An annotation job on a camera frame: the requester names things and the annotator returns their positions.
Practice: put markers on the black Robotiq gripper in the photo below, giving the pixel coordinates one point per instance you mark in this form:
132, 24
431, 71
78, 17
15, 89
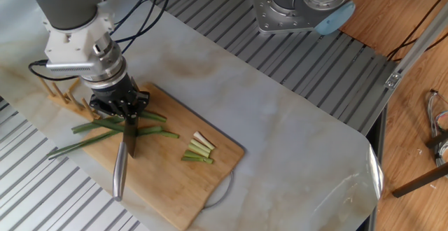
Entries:
115, 96

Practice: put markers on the steel kitchen knife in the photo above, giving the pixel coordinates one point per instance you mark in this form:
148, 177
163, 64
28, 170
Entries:
120, 168

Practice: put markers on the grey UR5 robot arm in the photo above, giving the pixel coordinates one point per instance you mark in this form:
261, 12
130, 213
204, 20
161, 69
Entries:
77, 14

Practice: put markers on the long green garlic leaf piece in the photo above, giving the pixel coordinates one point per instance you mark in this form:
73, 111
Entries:
161, 133

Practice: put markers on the green garlic stalk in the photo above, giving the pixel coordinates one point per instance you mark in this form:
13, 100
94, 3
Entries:
77, 143

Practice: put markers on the short green garlic piece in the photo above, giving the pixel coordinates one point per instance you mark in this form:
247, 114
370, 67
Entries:
197, 159
198, 153

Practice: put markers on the wooden slotted rack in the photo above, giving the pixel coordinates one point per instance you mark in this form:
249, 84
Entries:
63, 92

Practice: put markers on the bamboo cutting board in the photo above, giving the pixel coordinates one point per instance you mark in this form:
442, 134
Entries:
175, 182

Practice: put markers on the white marble pattern mat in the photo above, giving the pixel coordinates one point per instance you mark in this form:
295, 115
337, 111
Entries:
294, 147

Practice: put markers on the black bar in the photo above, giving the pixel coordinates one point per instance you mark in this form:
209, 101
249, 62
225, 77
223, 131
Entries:
420, 182

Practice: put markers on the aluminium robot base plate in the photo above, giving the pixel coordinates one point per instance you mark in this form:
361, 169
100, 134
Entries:
276, 14

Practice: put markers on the aluminium frame post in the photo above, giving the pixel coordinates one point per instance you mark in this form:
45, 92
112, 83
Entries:
420, 49

